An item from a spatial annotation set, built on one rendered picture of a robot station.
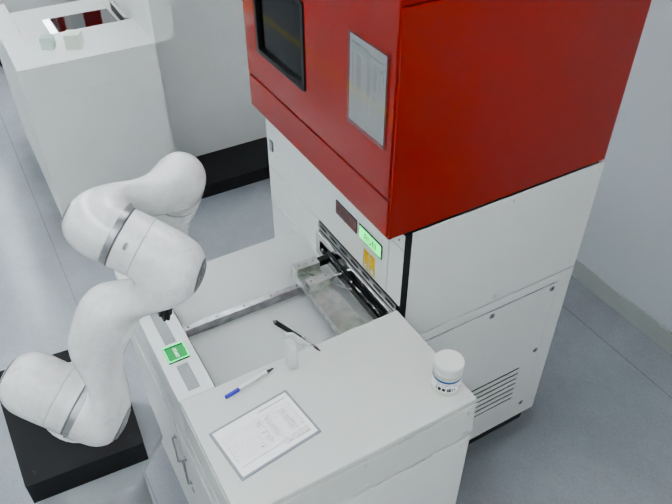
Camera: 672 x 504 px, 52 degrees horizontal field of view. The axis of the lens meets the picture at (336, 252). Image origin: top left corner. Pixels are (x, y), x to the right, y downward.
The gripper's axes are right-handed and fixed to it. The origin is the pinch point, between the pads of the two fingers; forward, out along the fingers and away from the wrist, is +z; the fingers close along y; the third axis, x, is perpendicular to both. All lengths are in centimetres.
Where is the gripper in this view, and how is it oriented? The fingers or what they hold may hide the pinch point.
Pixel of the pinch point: (165, 311)
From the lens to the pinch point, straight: 169.7
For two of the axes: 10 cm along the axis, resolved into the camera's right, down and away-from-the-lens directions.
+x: 5.0, 5.6, -6.6
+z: -1.8, 8.2, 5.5
